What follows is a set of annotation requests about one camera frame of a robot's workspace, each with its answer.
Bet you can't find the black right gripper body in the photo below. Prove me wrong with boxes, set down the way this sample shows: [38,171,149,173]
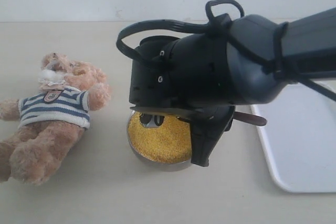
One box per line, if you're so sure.
[129,36,235,119]

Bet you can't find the brown wooden spoon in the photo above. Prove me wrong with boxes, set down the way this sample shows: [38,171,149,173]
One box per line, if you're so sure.
[233,111,267,126]

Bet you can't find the tan teddy bear striped shirt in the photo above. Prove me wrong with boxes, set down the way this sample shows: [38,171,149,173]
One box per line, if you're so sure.
[1,52,111,185]

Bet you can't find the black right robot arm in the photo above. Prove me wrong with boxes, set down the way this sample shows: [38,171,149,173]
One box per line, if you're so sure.
[129,9,335,167]

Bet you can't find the yellow millet grains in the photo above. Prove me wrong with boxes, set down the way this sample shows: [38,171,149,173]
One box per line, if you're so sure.
[127,112,192,164]

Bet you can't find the metal bowl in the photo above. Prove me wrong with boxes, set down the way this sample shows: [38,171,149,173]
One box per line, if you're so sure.
[126,111,193,172]

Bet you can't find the white rectangular plastic tray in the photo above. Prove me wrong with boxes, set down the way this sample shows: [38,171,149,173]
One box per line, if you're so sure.
[251,84,335,193]

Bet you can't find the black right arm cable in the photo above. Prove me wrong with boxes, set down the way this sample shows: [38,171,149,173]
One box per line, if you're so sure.
[116,0,336,104]

